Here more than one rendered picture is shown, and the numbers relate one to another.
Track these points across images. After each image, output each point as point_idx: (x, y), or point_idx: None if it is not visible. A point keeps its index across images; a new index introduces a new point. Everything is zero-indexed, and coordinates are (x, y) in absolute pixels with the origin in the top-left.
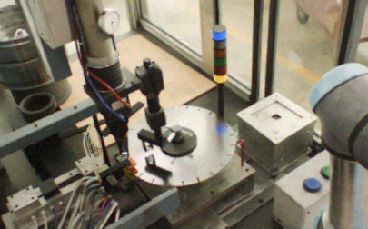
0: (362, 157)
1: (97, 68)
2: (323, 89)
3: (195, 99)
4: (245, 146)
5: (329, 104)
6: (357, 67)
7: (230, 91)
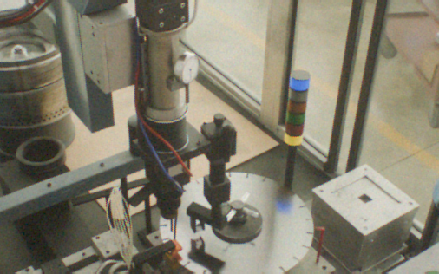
0: None
1: (160, 123)
2: None
3: (249, 162)
4: (319, 234)
5: None
6: None
7: (297, 154)
